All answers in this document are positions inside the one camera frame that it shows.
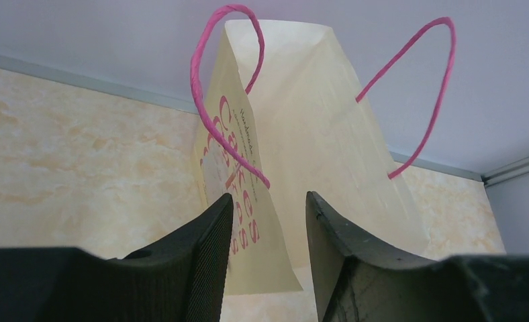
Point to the pink paper bag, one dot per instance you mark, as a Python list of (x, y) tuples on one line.
[(282, 114)]

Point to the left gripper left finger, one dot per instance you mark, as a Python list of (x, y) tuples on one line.
[(180, 277)]

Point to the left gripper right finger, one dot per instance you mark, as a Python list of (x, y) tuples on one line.
[(359, 277)]

